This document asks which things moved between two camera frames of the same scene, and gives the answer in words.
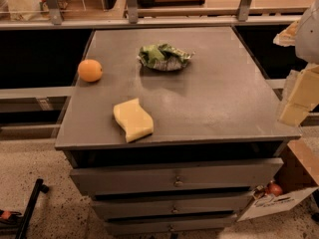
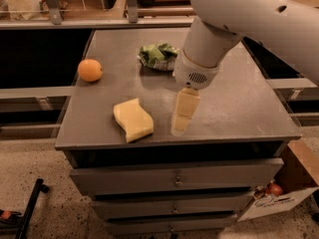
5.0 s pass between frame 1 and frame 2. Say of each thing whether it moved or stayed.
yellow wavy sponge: stayed
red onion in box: stayed
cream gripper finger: moved
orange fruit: stayed
